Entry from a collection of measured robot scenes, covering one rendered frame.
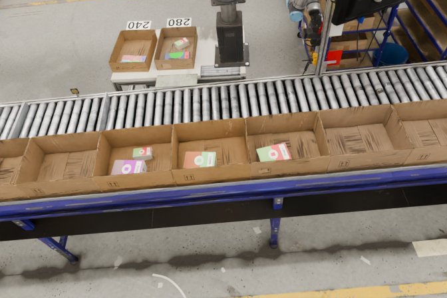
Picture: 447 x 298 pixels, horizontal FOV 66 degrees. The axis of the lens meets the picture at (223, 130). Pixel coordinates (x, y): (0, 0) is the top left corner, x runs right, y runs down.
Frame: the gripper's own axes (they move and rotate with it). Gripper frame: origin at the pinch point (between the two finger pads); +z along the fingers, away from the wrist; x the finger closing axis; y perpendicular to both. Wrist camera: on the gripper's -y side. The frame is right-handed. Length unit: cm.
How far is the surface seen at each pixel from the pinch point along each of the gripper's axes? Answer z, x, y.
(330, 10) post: -3.6, 0.8, -32.9
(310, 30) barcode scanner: 0.5, 8.6, -15.7
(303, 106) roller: 45.8, 15.8, -2.8
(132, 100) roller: 29, 131, 9
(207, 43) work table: -18, 77, 36
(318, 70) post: 20.3, 0.5, 5.9
